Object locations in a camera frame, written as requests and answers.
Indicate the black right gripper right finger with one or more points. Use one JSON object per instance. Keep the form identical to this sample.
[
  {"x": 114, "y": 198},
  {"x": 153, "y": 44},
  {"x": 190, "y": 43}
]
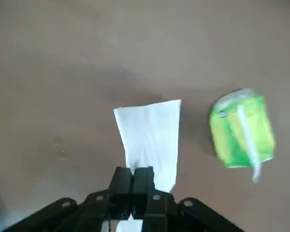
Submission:
[{"x": 143, "y": 181}]

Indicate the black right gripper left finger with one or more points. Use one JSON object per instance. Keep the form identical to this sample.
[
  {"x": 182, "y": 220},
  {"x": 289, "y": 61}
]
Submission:
[{"x": 120, "y": 181}]

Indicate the green tissue pack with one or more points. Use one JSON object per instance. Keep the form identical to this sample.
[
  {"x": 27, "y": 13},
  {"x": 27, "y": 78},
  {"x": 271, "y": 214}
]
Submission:
[{"x": 222, "y": 135}]

